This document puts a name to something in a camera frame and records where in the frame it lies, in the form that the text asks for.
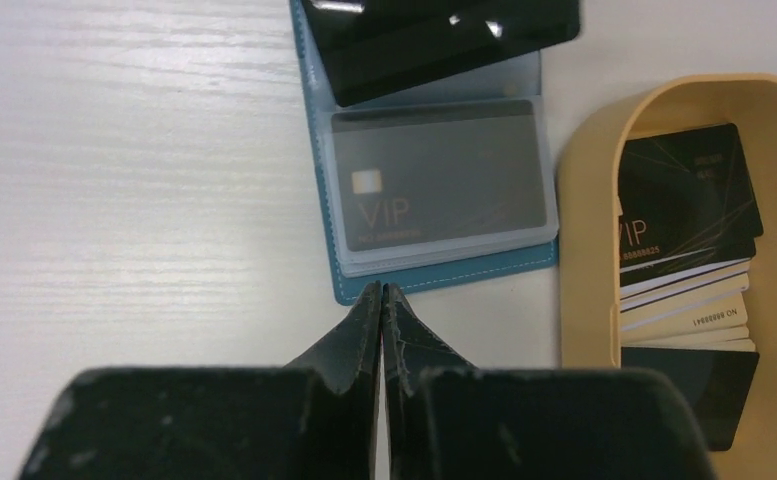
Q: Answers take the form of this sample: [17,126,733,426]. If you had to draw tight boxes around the oval wooden tray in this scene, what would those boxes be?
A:
[557,73,777,479]

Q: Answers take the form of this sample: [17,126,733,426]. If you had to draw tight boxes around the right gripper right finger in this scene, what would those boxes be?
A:
[381,284,716,479]

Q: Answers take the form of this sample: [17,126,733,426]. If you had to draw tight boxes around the teal card holder wallet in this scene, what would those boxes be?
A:
[289,1,559,306]

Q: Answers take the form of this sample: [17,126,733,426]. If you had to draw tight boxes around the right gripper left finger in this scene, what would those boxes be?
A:
[19,282,382,479]

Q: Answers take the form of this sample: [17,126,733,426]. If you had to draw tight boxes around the black cards in tray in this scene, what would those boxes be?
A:
[618,123,764,451]

